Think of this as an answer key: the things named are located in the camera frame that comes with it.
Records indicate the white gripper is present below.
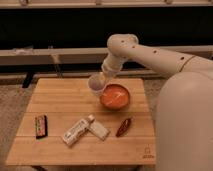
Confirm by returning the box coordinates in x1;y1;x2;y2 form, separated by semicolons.
98;53;127;87

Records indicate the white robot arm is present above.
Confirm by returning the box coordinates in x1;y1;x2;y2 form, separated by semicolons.
102;34;213;171

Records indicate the white flat packet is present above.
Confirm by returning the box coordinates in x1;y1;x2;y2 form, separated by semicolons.
89;121;110;141

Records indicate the white tube package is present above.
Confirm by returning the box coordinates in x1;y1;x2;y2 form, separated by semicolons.
62;115;95;146

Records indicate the orange ceramic bowl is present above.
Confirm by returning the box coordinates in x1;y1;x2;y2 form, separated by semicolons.
100;84;130;110

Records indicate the black red candy bar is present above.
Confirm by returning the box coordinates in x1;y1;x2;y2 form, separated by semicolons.
35;115;48;139

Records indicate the wooden low table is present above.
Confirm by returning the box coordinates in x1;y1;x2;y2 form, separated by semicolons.
6;78;155;165

